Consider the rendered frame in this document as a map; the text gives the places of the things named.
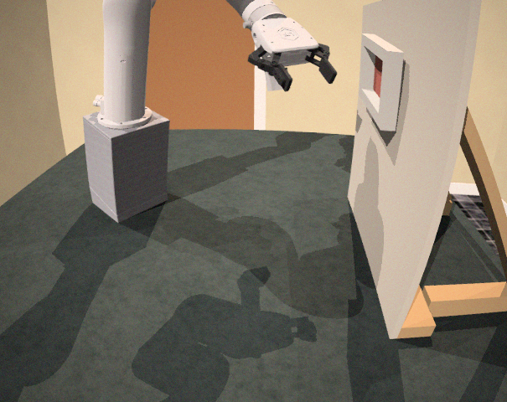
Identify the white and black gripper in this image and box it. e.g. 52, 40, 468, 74
247, 12, 337, 91

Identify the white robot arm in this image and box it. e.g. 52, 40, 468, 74
93, 0, 284, 129

